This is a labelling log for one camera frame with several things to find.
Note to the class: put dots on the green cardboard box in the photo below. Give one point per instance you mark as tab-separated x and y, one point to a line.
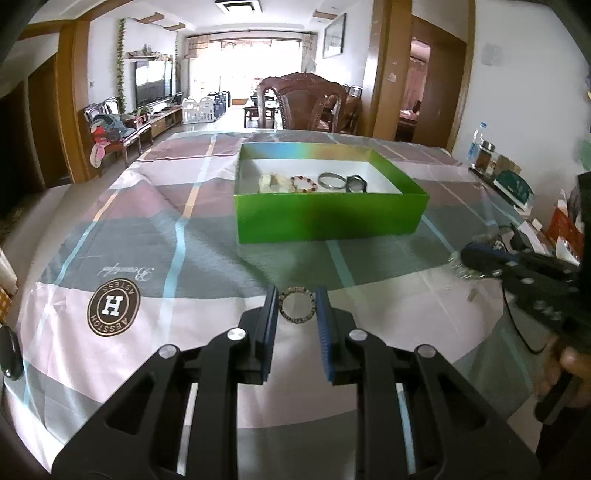
323	217

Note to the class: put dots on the glass jar with lid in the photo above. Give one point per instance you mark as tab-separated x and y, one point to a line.
485	161

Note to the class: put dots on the white wall box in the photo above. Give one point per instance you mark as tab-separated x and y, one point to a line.
491	54

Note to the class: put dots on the dark wooden coffee table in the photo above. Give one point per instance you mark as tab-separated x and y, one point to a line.
251	115

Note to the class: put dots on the ceiling light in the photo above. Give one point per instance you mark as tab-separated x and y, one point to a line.
238	6

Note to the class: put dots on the green and white packet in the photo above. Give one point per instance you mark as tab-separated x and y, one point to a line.
513	187

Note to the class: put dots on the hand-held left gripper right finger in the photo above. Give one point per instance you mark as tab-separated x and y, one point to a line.
324	332

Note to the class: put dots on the white standing air conditioner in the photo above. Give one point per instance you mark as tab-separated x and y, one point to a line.
191	78

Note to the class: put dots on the flat screen television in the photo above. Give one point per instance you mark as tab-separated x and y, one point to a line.
152	83

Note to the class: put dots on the person's right hand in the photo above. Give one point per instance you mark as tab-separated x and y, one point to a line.
572	359

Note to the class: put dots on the small brown round bangle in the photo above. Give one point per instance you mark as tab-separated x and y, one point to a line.
298	290

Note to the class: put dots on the silver bangle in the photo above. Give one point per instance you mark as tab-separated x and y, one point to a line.
331	187

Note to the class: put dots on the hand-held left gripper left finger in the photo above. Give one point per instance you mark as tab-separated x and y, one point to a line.
269	332

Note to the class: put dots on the wall shelf with ornaments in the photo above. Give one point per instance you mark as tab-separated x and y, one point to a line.
147	54

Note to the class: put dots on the clear water bottle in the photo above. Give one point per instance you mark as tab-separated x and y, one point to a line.
475	147

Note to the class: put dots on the white and pink paper bag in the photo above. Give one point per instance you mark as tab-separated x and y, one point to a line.
5	281

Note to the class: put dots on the wooden armchair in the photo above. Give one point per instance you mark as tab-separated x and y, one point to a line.
138	138

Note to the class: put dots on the red packet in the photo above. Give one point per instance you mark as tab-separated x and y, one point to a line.
565	228

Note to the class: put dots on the black charger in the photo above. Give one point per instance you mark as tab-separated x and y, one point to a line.
519	240

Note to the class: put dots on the wooden television cabinet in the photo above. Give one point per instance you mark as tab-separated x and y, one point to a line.
161	122

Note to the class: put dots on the blue baby fence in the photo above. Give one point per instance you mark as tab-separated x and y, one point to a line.
221	102

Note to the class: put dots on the pile of clothes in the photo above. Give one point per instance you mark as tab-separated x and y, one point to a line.
108	134

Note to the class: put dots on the black hexagonal watch case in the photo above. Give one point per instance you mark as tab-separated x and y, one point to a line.
355	176

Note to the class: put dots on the framed wall picture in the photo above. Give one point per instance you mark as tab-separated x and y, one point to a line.
334	36

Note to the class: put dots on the white baby fence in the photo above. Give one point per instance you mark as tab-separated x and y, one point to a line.
198	110

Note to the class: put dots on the green vine garland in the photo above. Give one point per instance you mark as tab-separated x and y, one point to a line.
122	64

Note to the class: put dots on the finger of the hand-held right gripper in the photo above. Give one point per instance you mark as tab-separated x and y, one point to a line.
485	251
491	271

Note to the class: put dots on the carved wooden dining chair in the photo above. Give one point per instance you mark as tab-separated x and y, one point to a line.
300	97

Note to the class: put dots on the black oval device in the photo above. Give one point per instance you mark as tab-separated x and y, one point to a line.
10	353

